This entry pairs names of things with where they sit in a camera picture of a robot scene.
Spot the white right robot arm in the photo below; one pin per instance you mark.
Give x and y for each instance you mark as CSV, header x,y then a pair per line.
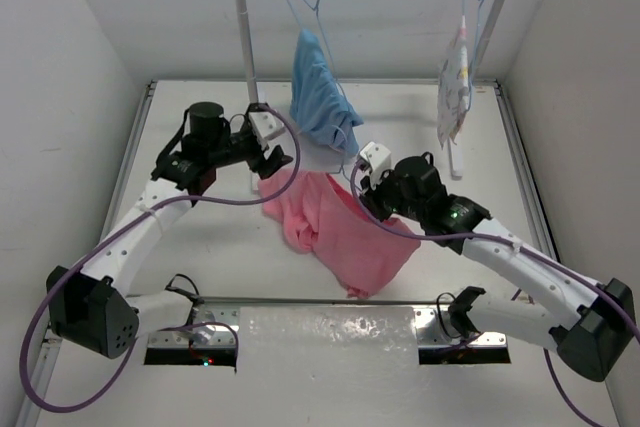
x,y
587,323

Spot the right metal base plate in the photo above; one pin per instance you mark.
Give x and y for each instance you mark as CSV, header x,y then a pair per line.
x,y
429,334

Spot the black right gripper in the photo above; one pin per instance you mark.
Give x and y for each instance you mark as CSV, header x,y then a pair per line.
x,y
370,196

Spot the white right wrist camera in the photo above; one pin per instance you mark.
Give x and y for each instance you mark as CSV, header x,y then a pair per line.
x,y
376,160

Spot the blue wire hanger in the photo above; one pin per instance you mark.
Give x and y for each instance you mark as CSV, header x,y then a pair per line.
x,y
340,149

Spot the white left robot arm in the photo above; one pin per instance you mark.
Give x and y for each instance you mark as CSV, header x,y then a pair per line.
x,y
89,304

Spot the blue t shirt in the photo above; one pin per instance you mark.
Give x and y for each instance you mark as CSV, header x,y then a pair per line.
x,y
317,102

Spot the pink t shirt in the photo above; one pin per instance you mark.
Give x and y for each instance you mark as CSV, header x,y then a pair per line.
x,y
319,216

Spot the white patterned garment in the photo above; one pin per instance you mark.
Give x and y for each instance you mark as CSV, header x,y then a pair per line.
x,y
453,97

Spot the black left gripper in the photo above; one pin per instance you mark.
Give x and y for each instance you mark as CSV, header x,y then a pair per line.
x,y
276,157

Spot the metal base plate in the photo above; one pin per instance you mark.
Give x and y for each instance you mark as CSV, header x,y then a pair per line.
x,y
429,334
214,324

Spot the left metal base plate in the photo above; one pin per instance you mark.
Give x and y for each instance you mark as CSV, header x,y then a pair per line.
x,y
214,324

